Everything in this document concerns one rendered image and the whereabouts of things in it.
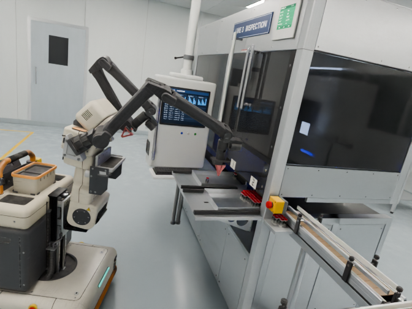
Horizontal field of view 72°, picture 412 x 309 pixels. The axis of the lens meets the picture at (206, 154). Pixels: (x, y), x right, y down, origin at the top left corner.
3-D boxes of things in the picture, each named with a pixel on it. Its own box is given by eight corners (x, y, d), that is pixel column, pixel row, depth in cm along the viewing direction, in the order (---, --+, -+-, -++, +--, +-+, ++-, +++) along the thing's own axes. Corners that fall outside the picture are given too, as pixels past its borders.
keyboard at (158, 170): (197, 170, 250) (198, 167, 249) (203, 175, 237) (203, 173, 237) (152, 168, 234) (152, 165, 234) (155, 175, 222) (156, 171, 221)
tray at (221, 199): (250, 194, 194) (251, 189, 194) (270, 213, 171) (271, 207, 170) (203, 193, 183) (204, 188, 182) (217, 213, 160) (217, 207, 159)
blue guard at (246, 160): (187, 125, 342) (189, 110, 337) (263, 195, 165) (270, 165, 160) (187, 125, 342) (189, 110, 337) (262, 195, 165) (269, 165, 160)
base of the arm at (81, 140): (77, 135, 145) (65, 140, 134) (90, 128, 144) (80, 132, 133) (86, 149, 147) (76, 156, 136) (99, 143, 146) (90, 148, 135)
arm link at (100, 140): (151, 69, 131) (152, 76, 123) (173, 89, 138) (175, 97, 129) (91, 132, 143) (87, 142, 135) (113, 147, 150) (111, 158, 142)
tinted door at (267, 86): (242, 140, 199) (259, 52, 183) (273, 160, 160) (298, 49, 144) (241, 140, 199) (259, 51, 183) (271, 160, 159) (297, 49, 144)
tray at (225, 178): (232, 176, 225) (233, 171, 224) (246, 189, 202) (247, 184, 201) (191, 173, 215) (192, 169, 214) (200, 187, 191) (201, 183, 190)
